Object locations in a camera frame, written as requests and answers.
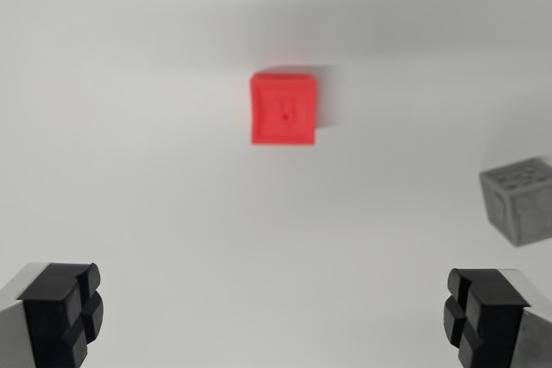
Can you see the grey studded cube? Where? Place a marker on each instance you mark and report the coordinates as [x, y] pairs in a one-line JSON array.
[[524, 208]]

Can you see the black-padded silver gripper right finger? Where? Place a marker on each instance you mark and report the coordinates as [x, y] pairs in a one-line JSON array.
[[491, 316]]

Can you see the black-padded silver gripper left finger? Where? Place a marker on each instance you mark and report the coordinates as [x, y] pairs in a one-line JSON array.
[[47, 312]]

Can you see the red studded cube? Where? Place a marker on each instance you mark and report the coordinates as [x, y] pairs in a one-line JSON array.
[[282, 111]]

